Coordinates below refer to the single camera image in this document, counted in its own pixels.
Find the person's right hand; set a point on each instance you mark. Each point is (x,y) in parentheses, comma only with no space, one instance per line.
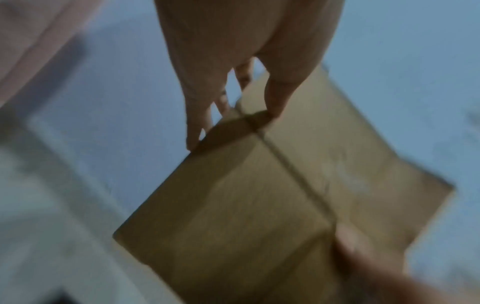
(375,273)

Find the person's left hand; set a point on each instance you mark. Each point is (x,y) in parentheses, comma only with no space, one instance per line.
(232,35)

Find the taped brown cardboard box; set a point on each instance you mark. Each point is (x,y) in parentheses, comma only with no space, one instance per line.
(262,207)

